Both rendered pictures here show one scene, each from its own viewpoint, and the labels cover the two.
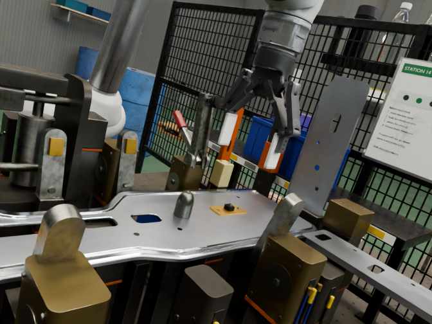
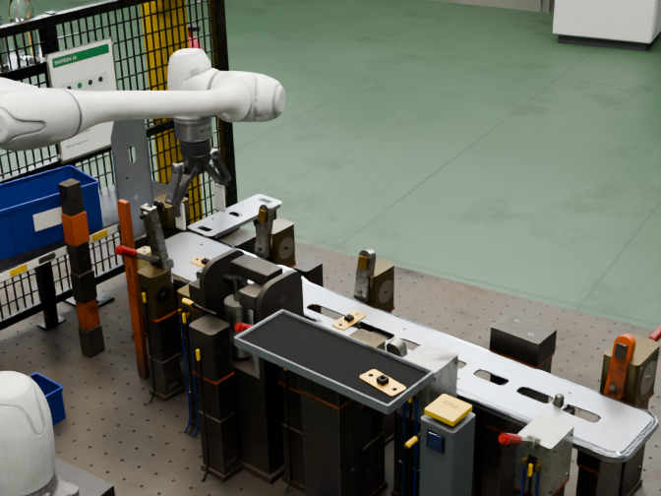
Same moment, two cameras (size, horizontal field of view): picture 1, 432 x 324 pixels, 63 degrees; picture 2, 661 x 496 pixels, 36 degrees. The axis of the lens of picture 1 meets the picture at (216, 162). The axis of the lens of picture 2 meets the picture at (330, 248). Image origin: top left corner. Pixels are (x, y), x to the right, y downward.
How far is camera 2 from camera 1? 2.53 m
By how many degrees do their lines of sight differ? 88
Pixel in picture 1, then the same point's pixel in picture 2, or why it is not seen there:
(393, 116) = not seen: hidden behind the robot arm
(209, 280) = (308, 264)
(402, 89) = (61, 83)
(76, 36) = not seen: outside the picture
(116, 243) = (309, 287)
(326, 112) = (121, 151)
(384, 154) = (79, 147)
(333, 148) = (141, 172)
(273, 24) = (209, 125)
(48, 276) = (379, 270)
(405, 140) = not seen: hidden behind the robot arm
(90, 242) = (317, 292)
